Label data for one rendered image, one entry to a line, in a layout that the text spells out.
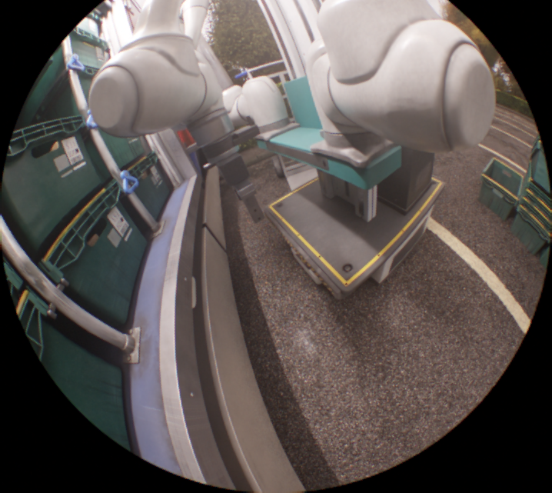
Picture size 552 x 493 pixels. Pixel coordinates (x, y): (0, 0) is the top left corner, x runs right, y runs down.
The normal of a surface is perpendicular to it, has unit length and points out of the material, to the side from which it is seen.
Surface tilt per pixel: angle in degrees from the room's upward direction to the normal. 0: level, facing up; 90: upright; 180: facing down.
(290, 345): 0
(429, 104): 99
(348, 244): 0
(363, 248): 0
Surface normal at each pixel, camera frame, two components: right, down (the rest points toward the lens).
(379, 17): -0.61, 0.47
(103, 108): 0.04, 0.73
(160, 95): 0.92, 0.39
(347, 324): -0.32, -0.73
